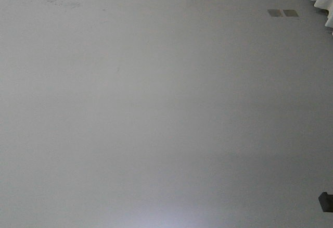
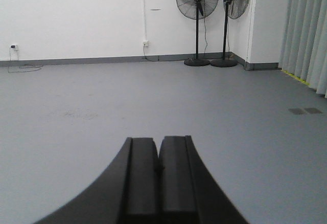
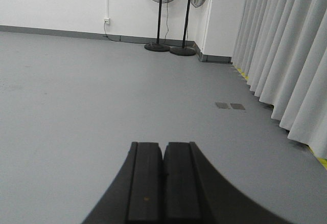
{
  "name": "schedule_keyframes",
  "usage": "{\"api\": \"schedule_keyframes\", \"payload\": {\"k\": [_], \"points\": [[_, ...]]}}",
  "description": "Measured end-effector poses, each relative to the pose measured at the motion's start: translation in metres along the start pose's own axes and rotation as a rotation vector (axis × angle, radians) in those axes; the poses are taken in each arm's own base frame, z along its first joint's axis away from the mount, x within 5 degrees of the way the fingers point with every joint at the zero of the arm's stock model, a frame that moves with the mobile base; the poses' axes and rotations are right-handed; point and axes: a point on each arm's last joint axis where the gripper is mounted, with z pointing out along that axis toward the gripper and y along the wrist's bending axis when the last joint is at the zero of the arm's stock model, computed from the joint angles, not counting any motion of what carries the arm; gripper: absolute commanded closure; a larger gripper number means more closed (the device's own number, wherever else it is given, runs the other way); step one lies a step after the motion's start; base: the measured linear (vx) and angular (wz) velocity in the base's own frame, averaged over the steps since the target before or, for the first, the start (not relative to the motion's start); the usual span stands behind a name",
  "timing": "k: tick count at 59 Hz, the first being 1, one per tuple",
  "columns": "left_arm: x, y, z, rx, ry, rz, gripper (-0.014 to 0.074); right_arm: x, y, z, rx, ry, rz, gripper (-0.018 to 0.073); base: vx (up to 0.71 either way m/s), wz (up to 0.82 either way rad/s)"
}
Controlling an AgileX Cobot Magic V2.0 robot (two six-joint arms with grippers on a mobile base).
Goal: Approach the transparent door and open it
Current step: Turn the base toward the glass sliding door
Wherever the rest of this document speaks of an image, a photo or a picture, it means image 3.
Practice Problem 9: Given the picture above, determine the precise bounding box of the white wall power socket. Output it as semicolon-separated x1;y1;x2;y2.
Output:
103;18;110;25

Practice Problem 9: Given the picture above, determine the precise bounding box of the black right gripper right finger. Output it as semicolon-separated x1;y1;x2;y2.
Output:
164;142;288;223

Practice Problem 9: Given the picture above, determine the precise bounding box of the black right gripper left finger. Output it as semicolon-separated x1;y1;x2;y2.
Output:
83;142;164;223

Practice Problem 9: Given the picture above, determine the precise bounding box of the white pleated curtain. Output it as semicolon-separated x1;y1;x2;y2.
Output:
231;0;326;159

